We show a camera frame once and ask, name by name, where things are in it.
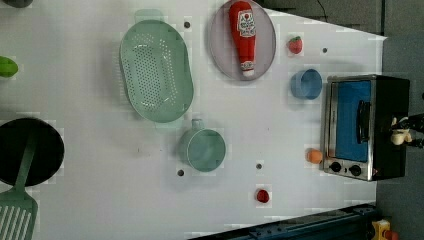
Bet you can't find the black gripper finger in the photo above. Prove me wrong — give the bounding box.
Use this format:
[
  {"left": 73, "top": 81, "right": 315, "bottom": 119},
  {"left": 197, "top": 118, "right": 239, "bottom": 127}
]
[
  {"left": 410, "top": 139, "right": 424, "bottom": 148},
  {"left": 392, "top": 114, "right": 424, "bottom": 130}
]

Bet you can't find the plush peeled banana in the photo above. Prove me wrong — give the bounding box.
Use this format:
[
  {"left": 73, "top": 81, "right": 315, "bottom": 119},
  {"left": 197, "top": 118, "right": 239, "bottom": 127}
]
[{"left": 390, "top": 129, "right": 412, "bottom": 146}]

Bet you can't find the toaster oven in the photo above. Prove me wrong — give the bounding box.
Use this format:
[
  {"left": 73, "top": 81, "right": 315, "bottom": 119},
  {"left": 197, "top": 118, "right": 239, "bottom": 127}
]
[{"left": 322, "top": 75, "right": 410, "bottom": 181}]

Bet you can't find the yellow red emergency button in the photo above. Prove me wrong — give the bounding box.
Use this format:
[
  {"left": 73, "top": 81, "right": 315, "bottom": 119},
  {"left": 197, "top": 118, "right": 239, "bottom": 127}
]
[{"left": 372, "top": 219, "right": 399, "bottom": 240}]

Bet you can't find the orange plush ball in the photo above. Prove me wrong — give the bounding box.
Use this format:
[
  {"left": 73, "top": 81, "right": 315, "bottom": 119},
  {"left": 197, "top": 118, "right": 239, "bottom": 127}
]
[{"left": 306, "top": 149, "right": 323, "bottom": 164}]

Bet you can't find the blue bowl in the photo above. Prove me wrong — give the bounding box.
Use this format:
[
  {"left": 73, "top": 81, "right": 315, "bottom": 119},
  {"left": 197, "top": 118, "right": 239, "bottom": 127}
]
[{"left": 290, "top": 69, "right": 323, "bottom": 100}]

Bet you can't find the plush strawberry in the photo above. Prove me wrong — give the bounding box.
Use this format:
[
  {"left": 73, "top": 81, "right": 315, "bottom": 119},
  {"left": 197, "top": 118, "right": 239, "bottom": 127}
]
[{"left": 288, "top": 36, "right": 303, "bottom": 54}]

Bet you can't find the red plush ketchup bottle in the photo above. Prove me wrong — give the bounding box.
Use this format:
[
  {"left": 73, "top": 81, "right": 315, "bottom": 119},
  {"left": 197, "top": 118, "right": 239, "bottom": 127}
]
[{"left": 228, "top": 1, "right": 256, "bottom": 77}]

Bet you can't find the grey round plate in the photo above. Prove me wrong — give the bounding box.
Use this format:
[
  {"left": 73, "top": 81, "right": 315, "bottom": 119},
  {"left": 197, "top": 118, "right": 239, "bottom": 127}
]
[{"left": 208, "top": 0, "right": 276, "bottom": 81}]

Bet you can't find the black round pan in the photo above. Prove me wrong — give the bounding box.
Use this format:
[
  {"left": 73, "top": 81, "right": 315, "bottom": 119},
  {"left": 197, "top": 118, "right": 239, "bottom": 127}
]
[{"left": 0, "top": 118, "right": 65, "bottom": 187}]

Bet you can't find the green slotted spatula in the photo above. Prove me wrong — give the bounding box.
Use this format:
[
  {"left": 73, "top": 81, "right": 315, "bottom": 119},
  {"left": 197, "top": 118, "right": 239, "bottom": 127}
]
[{"left": 0, "top": 134, "right": 38, "bottom": 240}]

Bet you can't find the green plush vegetable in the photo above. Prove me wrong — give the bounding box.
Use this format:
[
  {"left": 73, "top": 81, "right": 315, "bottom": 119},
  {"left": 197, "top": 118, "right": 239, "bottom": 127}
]
[{"left": 0, "top": 56, "right": 19, "bottom": 78}]

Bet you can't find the blue metal frame rail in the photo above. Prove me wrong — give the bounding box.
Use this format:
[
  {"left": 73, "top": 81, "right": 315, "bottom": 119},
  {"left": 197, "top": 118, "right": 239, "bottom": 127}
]
[{"left": 191, "top": 204, "right": 381, "bottom": 240}]

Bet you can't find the green cup with handle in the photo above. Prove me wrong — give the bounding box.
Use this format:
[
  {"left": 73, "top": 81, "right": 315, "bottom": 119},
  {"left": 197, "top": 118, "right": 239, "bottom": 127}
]
[{"left": 177, "top": 119, "right": 226, "bottom": 172}]

